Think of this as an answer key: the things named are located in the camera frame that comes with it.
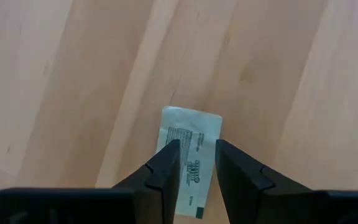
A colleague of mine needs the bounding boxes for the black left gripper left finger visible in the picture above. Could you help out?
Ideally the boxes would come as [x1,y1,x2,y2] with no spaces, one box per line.
[112,139,181,224]

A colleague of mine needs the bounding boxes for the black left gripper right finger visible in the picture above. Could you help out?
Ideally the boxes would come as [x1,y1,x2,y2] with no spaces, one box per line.
[214,139,329,224]

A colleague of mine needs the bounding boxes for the white green printed sachet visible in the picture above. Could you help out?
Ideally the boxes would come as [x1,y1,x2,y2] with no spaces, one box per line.
[155,105,223,220]

